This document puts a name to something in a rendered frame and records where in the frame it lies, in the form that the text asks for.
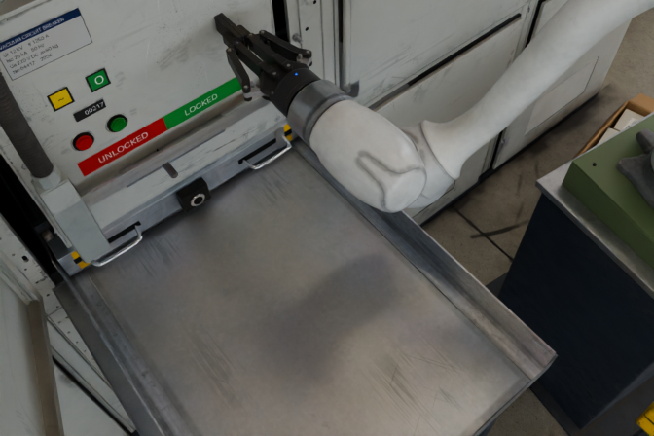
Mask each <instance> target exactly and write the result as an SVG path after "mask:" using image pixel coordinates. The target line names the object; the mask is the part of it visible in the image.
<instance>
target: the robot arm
mask: <svg viewBox="0 0 654 436"><path fill-rule="evenodd" d="M653 7H654V0H568V1H567V2H566V3H565V4H564V5H563V6H562V7H561V8H560V9H559V10H558V11H557V12H556V13H555V14H554V15H553V16H552V17H551V18H550V19H549V21H548V22H547V23H546V24H545V25H544V26H543V27H542V29H541V30H540V31H539V32H538V33H537V34H536V36H535V37H534V38H533V39H532V40H531V41H530V43H529V44H528V45H527V46H526V47H525V49H524V50H523V51H522V52H521V53H520V55H519V56H518V57H517V58H516V59H515V60H514V62H513V63H512V64H511V65H510V66H509V67H508V69H507V70H506V71H505V72H504V73H503V75H502V76H501V77H500V78H499V79H498V80H497V82H496V83H495V84H494V85H493V86H492V87H491V89H490V90H489V91H488V92H487V93H486V94H485V96H484V97H483V98H482V99H481V100H480V101H479V102H477V103H476V104H475V105H474V106H473V107H472V108H470V109H469V110H468V111H466V112H465V113H463V114H461V115H460V116H458V117H456V118H454V119H452V120H450V121H447V122H444V123H432V122H429V121H427V120H424V121H422V122H420V123H417V124H414V125H410V126H407V127H400V128H398V127H397V126H395V125H394V124H393V123H392V122H390V121H389V120H388V119H386V118H385V117H384V116H382V115H380V114H379V113H376V112H374V111H373V110H371V109H369V108H367V107H364V106H362V105H360V104H358V103H357V102H355V101H354V100H353V98H351V97H350V96H349V95H347V94H346V93H344V92H343V91H342V90H341V89H340V88H338V87H337V86H336V85H335V84H334V83H333V82H331V81H328V80H321V79H320V78H319V77H318V76H317V75H316V74H314V73H313V72H312V71H311V70H309V67H310V66H312V52H311V51H310V50H306V49H301V48H298V47H296V46H294V45H292V44H290V43H288V42H286V41H284V40H282V39H280V38H278V37H276V36H275V35H273V34H271V33H270V32H268V31H266V30H260V31H259V33H258V34H254V33H250V32H249V31H248V30H247V29H246V28H244V27H243V26H242V25H238V26H236V25H235V24H234V23H233V22H232V21H231V20H229V19H228V18H227V17H226V16H225V15H224V14H223V13H221V14H219V15H217V16H215V17H214V19H215V24H216V29H217V31H218V32H219V33H220V34H221V35H222V37H223V41H224V44H225V45H227V46H228V48H227V49H226V54H227V59H228V63H229V64H230V66H231V68H232V70H233V72H234V73H235V75H236V78H237V80H238V81H239V83H240V85H241V87H242V92H243V97H244V100H245V101H251V100H252V97H254V96H262V97H263V98H264V99H266V100H268V101H270V102H272V103H273V105H274V106H275V107H276V108H277V109H278V110H279V111H280V112H281V113H282V114H283V115H284V116H285V117H286V118H287V121H288V125H289V126H290V127H291V128H292V129H293V130H294V131H295V132H296V133H297V134H298V135H299V136H300V137H301V138H302V139H303V140H304V141H305V142H306V143H307V145H308V146H309V147H310V148H311V149H312V150H313V151H314V152H315V153H316V155H317V157H318V158H319V160H320V162H321V163H322V164H323V166H324V167H325V168H326V169H327V170H328V171H329V173H330V174H331V175H332V176H333V177H334V178H335V179H336V180H337V181H338V182H339V183H340V184H342V185H343V186H344V187H345V188H346V189H347V190H348V191H349V192H351V193H352V194H353V195H354V196H355V197H357V198H358V199H359V200H361V201H363V202H365V203H367V204H368V205H370V206H372V207H374V208H376V209H378V210H381V211H384V212H387V213H395V212H399V211H401V210H404V209H405V208H419V207H424V206H427V205H429V204H431V203H433V202H434V201H436V200H437V199H439V198H440V197H441V196H443V194H444V193H445V192H446V190H447V188H448V187H449V186H450V185H451V184H452V183H453V182H454V181H455V180H456V179H457V178H459V176H460V171H461V168H462V166H463V164H464V162H465V161H466V160H467V159H468V158H469V157H470V156H471V155H472V154H473V153H475V152H476V151H477V150H479V149H480V148H481V147H483V146H484V145H485V144H487V143H488V142H489V141H490V140H492V139H493V138H494V137H496V136H497V135H498V134H499V133H500V132H502V131H503V130H504V129H505V128H506V127H507V126H509V125H510V124H511V123H512V122H513V121H514V120H515V119H516V118H517V117H518V116H519V115H520V114H522V113H523V112H524V111H525V110H526V109H527V108H528V106H529V105H530V104H531V103H532V102H533V101H534V100H535V99H537V98H538V97H539V96H540V95H541V94H542V93H543V92H544V91H545V90H547V89H548V88H549V87H550V86H551V85H552V84H554V83H555V82H556V81H557V80H558V79H559V78H560V77H561V75H562V74H563V73H564V72H565V71H566V70H567V69H569V68H570V67H571V66H572V65H573V64H574V63H575V62H576V61H577V60H578V59H579V58H580V57H581V56H582V55H584V54H585V53H586V52H587V51H588V50H589V49H590V48H592V47H593V46H594V45H595V44H596V43H597V42H599V41H600V40H601V39H602V38H604V37H605V36H606V35H608V34H609V33H610V32H612V31H613V30H614V29H616V28H617V27H619V26H620V25H622V24H623V23H625V22H626V21H628V20H630V19H631V18H634V17H636V16H638V15H639V14H641V13H643V12H645V11H647V10H649V9H651V8H653ZM248 46H249V49H248ZM250 50H251V51H250ZM252 52H253V53H254V54H253V53H252ZM285 58H286V59H288V60H286V59H285ZM261 59H262V60H263V61H262V60H261ZM240 60H241V61H242V62H243V63H244V64H245V65H246V66H247V67H248V68H249V69H250V70H251V71H253V72H254V73H255V74H256V75H257V76H258V77H259V79H260V87H259V88H258V87H257V86H256V84H254V83H253V81H250V79H249V76H248V74H247V72H246V71H245V69H244V67H243V66H242V64H241V62H240ZM636 140H637V142H638V143H639V145H640V147H641V149H642V151H643V154H642V155H639V156H636V157H631V158H623V159H621V160H620V161H619V162H618V164H617V169H618V170H619V171H620V172H621V173H623V174H624V175H625V176H626V177H628V178H629V180H630V181H631V182H632V183H633V184H634V186H635V187H636V188H637V190H638V191H639V192H640V193H641V195H642V196H643V197H644V198H645V200H646V201H647V202H648V203H649V205H650V206H651V207H652V208H653V210H654V133H653V132H651V131H650V130H649V129H647V128H645V129H642V130H641V132H638V133H637V135H636Z"/></svg>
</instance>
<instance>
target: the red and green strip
mask: <svg viewBox="0 0 654 436"><path fill-rule="evenodd" d="M241 89H242V87H241V85H240V83H239V81H238V80H237V78H236V77H234V78H232V80H230V81H228V82H226V83H224V84H223V85H221V86H219V87H217V88H215V89H213V90H212V91H209V92H207V93H205V94H203V95H202V96H200V97H198V98H196V99H194V100H192V101H191V102H189V103H187V104H185V105H183V106H182V107H180V108H178V109H176V110H174V111H172V112H171V113H169V114H167V115H165V116H163V117H161V118H160V119H158V120H156V121H154V122H152V123H151V124H149V125H148V126H146V127H143V128H142V129H140V130H138V131H136V132H134V133H132V134H131V135H129V136H127V137H125V138H123V139H121V140H120V141H118V142H116V143H114V144H112V145H111V146H109V147H107V148H105V149H103V150H101V151H100V152H98V153H96V154H94V155H92V156H90V157H89V158H87V159H85V160H83V161H81V162H79V163H77V165H78V167H79V168H80V169H81V171H82V173H83V175H84V177H85V176H87V175H89V174H90V173H92V172H94V171H96V170H98V169H99V168H101V167H103V166H105V165H107V164H109V163H110V162H112V161H114V160H115V159H117V158H119V157H121V156H123V155H124V154H126V153H128V152H130V151H131V150H133V149H135V148H137V147H139V146H140V145H142V144H144V143H146V142H148V141H149V140H151V139H153V138H155V137H157V136H158V135H160V134H162V133H164V132H166V131H167V130H169V129H171V128H173V127H175V126H177V125H179V124H181V123H182V122H184V121H186V120H188V119H190V118H191V117H193V116H195V115H196V114H198V113H199V112H201V111H203V110H205V109H207V108H208V107H210V106H212V105H214V104H215V103H217V102H219V101H221V100H223V99H224V98H226V97H228V96H230V95H232V94H233V93H235V92H237V91H240V90H241Z"/></svg>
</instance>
